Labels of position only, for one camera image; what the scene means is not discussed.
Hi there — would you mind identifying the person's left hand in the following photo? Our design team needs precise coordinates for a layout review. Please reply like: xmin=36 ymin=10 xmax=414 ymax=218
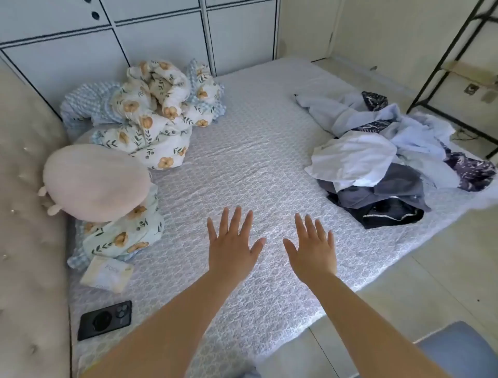
xmin=206 ymin=206 xmax=266 ymax=291

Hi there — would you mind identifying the person's right hand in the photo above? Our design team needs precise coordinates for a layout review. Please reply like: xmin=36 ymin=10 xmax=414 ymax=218
xmin=282 ymin=213 xmax=338 ymax=286

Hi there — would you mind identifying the bed with grey patterned sheet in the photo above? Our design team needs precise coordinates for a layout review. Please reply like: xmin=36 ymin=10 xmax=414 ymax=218
xmin=61 ymin=55 xmax=498 ymax=378

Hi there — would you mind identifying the light blue hooded jacket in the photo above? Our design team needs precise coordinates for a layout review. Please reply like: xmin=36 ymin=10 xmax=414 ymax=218
xmin=296 ymin=92 xmax=462 ymax=190

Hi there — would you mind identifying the dark purple patterned garment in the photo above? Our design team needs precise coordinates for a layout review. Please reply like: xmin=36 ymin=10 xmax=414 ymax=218
xmin=445 ymin=150 xmax=496 ymax=193

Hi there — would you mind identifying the person's left forearm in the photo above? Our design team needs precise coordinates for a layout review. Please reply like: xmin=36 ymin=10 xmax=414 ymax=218
xmin=81 ymin=268 xmax=258 ymax=378

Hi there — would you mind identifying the person's right forearm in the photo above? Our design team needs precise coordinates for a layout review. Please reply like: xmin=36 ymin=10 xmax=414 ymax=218
xmin=307 ymin=268 xmax=452 ymax=378

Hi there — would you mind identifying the floral pillow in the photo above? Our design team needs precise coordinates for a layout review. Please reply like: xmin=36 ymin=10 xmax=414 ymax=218
xmin=68 ymin=183 xmax=166 ymax=269

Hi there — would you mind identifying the white packet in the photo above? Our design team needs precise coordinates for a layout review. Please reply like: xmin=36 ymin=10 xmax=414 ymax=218
xmin=80 ymin=255 xmax=135 ymax=294

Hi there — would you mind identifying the black phone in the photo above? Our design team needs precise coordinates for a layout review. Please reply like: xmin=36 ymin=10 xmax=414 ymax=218
xmin=77 ymin=301 xmax=133 ymax=341

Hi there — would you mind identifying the pink plush pillow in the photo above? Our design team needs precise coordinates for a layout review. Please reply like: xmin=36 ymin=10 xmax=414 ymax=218
xmin=37 ymin=144 xmax=154 ymax=224

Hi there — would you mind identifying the grey-blue stool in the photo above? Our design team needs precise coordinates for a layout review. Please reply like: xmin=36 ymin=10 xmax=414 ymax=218
xmin=412 ymin=321 xmax=498 ymax=378

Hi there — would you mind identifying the beige tufted headboard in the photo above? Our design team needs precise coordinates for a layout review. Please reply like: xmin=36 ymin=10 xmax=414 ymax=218
xmin=0 ymin=58 xmax=75 ymax=378

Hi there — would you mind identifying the floral bunched quilt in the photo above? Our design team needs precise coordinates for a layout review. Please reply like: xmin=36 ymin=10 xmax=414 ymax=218
xmin=61 ymin=82 xmax=126 ymax=129

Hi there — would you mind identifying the white wardrobe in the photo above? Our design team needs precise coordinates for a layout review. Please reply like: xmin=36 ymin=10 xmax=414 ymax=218
xmin=0 ymin=0 xmax=281 ymax=118

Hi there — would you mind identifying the black metal rack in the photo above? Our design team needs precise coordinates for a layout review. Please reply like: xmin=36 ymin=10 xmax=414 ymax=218
xmin=408 ymin=0 xmax=498 ymax=160

